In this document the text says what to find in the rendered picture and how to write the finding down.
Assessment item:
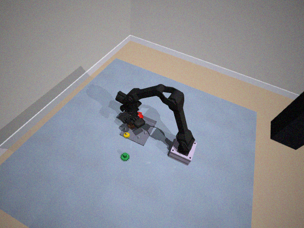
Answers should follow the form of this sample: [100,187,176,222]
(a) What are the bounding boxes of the green gear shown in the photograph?
[120,153,130,161]

